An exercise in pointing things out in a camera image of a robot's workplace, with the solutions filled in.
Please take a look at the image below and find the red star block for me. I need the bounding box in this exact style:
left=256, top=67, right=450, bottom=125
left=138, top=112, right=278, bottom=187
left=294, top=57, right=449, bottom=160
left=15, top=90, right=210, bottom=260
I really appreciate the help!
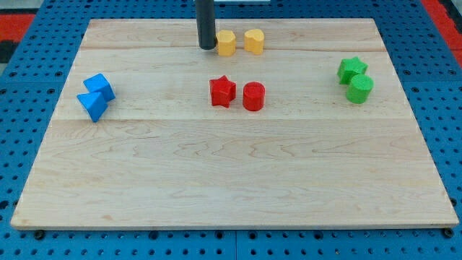
left=209, top=75, right=237, bottom=108

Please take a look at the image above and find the green star block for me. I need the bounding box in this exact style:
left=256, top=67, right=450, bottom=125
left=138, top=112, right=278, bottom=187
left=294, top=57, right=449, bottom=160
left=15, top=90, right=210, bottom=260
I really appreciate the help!
left=337, top=56, right=368, bottom=85

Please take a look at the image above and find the red cylinder block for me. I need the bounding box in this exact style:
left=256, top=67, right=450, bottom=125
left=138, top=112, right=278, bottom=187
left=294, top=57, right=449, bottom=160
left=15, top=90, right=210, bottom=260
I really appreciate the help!
left=243, top=82, right=266, bottom=111

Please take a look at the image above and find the light wooden board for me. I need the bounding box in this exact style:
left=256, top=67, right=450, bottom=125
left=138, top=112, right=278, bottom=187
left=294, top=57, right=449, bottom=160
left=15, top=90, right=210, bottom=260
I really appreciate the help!
left=11, top=19, right=459, bottom=230

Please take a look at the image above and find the yellow hexagon block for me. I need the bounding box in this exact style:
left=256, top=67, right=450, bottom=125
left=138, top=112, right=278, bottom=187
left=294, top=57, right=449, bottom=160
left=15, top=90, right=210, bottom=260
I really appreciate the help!
left=217, top=30, right=236, bottom=56

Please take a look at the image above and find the yellow heart block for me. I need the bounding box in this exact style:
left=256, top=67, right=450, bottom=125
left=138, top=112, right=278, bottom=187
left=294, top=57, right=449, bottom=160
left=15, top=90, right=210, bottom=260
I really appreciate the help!
left=244, top=29, right=265, bottom=55

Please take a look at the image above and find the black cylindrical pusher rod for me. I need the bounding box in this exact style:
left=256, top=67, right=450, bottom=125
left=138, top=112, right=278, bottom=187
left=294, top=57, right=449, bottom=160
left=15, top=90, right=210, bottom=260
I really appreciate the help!
left=195, top=0, right=217, bottom=50

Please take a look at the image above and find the green cylinder block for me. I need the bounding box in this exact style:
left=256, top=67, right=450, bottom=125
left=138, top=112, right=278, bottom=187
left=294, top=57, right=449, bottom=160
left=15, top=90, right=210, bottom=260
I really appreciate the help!
left=346, top=74, right=374, bottom=104

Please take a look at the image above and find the blue triangle block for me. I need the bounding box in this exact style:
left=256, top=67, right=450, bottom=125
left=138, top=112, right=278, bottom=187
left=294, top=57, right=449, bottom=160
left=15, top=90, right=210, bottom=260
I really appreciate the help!
left=77, top=92, right=108, bottom=123

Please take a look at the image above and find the blue cube block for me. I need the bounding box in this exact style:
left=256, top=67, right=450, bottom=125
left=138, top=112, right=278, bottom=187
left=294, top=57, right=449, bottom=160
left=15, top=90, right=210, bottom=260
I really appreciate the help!
left=83, top=73, right=116, bottom=102

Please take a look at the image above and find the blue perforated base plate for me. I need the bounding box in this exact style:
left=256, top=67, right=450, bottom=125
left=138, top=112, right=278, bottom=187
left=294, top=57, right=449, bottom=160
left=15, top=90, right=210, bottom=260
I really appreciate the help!
left=1, top=0, right=461, bottom=259

